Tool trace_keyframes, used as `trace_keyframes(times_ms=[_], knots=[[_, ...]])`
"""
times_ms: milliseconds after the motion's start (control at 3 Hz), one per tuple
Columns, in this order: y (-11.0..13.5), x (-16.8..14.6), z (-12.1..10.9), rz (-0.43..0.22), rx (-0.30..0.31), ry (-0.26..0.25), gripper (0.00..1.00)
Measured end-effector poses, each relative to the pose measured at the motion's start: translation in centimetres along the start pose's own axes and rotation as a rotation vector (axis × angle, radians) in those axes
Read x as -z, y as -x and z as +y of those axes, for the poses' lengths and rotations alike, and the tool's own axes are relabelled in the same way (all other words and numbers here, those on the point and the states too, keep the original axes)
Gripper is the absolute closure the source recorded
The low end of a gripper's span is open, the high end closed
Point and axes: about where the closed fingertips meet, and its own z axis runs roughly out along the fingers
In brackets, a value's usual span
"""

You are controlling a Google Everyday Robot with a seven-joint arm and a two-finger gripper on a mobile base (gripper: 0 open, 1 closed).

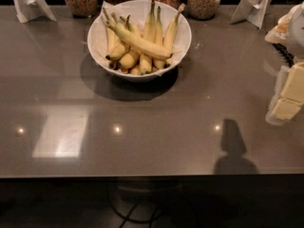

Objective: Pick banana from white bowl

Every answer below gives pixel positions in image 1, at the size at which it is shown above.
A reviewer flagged white paper stand right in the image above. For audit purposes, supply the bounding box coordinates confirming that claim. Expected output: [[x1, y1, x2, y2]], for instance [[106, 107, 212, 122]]
[[231, 0, 272, 29]]

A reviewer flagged yellow banana upright centre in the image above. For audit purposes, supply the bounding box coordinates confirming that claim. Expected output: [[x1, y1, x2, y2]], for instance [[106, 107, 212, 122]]
[[140, 1, 156, 75]]

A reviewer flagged white paper stand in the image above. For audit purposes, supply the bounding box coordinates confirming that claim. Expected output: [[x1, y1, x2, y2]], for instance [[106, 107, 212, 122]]
[[231, 0, 272, 29], [13, 0, 56, 23]]

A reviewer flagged yellow banana left side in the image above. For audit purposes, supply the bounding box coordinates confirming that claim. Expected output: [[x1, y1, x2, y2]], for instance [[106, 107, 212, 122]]
[[104, 12, 128, 62]]

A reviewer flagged yellow banana centre-left lower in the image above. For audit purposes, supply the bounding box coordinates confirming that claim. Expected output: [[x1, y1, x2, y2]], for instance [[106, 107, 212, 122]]
[[119, 16, 142, 69]]

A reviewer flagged yellow banana far right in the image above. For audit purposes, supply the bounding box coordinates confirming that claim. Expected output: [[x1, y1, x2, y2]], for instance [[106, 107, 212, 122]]
[[162, 4, 185, 50]]

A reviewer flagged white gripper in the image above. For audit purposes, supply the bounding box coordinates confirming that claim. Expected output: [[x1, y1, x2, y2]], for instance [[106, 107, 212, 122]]
[[265, 63, 304, 126]]

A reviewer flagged white paper stand left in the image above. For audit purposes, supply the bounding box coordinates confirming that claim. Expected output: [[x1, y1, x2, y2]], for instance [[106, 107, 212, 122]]
[[13, 0, 56, 23]]

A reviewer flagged black cable under table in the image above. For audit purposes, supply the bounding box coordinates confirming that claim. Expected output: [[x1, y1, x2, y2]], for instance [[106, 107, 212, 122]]
[[107, 180, 198, 228]]

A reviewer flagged long top yellow banana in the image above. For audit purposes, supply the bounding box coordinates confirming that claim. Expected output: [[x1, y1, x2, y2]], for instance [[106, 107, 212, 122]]
[[103, 8, 173, 60]]

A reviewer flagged white ceramic bowl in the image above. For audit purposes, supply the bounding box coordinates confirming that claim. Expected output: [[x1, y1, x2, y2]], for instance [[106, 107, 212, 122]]
[[87, 0, 192, 83]]

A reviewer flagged yellow banana upright right-centre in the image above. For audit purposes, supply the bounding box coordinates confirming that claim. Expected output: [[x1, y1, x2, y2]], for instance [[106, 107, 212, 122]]
[[153, 7, 171, 69]]

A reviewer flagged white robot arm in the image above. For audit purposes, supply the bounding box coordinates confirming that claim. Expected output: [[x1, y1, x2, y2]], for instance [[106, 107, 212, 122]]
[[265, 2, 304, 125]]

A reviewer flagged glass jar pale grains right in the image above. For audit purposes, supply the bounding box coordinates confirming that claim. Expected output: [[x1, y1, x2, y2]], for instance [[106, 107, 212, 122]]
[[187, 0, 221, 20]]

